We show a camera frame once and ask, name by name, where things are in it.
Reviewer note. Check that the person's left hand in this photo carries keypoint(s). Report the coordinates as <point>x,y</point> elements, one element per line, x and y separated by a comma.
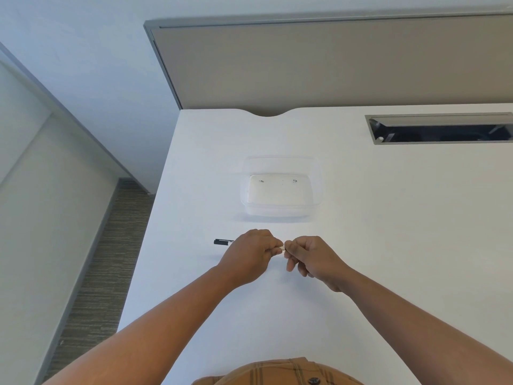
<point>246,260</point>

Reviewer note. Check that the person's right hand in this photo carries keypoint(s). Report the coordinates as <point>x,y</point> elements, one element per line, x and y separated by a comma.
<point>320,262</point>

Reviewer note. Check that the person's right forearm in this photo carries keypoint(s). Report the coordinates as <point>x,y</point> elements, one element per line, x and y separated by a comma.
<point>421,328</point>

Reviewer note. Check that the person's left forearm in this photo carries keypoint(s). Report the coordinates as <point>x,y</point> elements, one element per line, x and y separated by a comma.
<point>140,340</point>

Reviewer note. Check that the clear plastic container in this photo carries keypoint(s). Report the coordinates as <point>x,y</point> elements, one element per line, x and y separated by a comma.
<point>280,194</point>

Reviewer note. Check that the brown plaid shirt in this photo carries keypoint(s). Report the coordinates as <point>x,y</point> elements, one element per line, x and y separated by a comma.
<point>272,374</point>

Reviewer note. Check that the beige desk partition panel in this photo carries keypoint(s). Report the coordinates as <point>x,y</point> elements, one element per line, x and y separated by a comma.
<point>320,64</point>

